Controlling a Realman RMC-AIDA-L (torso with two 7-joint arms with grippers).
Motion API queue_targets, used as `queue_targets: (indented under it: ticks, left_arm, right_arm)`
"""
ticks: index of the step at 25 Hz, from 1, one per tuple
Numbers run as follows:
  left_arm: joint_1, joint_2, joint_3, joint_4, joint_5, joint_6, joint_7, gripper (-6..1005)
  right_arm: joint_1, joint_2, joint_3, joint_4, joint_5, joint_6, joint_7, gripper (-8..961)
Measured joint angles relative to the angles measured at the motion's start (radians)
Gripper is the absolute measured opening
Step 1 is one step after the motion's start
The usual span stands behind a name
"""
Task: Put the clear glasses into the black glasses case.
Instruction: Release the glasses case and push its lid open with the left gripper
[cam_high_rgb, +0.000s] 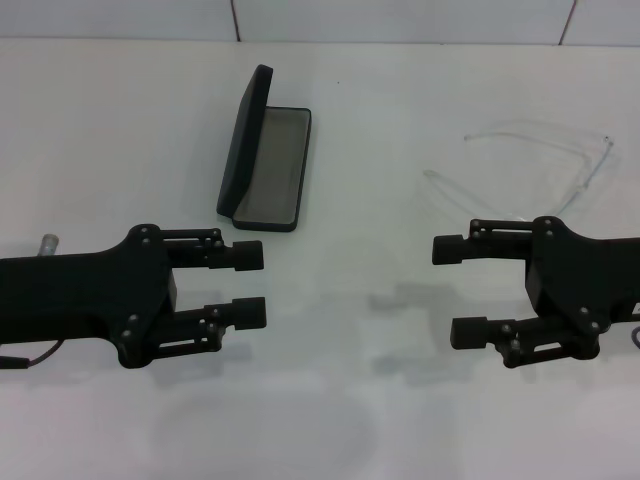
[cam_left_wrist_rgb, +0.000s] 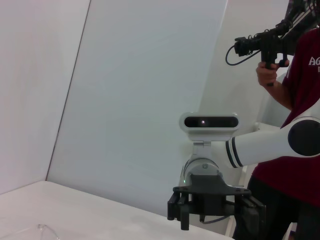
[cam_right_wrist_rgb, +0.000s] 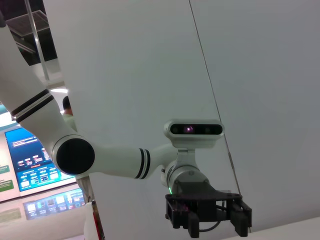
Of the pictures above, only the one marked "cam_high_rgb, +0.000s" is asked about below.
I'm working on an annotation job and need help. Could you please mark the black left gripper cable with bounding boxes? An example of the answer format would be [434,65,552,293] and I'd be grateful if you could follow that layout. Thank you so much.
[0,339,64,370]

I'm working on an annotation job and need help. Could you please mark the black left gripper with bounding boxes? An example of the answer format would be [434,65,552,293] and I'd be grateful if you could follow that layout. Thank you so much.
[0,224,177,370]

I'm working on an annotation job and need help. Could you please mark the clear white glasses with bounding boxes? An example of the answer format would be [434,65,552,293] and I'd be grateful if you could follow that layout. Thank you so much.
[422,117,619,224]

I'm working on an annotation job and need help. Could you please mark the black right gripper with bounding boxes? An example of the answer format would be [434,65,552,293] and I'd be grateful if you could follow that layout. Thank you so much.
[432,215,640,370]

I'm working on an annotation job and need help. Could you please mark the black glasses case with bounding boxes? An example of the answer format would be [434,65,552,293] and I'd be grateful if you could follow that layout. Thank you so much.
[215,64,313,234]

